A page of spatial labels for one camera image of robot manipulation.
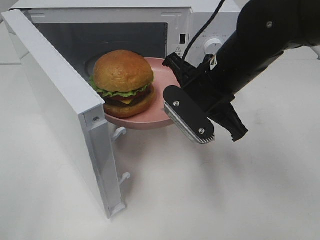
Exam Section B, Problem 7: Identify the white microwave door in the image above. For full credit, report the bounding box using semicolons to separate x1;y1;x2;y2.
2;9;130;218

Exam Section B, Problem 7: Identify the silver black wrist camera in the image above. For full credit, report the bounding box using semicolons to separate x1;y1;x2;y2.
163;85;215;145

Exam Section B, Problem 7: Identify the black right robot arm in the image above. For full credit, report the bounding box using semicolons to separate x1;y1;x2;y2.
163;0;320;144

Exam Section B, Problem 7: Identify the white warning label sticker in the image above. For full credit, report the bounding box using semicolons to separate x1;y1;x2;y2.
173;44;186;54

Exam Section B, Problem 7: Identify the pink round plate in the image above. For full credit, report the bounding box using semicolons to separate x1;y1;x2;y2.
105;57;179;130

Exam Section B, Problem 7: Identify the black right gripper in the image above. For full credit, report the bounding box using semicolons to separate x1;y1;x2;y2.
162;52;248;142

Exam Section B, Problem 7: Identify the white upper microwave knob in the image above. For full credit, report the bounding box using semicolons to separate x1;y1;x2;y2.
204;36;223;55

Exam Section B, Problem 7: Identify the burger with lettuce and cheese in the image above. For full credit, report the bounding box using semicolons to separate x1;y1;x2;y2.
89;49;156;119

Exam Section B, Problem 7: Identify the white microwave oven body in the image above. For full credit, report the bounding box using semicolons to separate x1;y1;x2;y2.
2;0;219;79

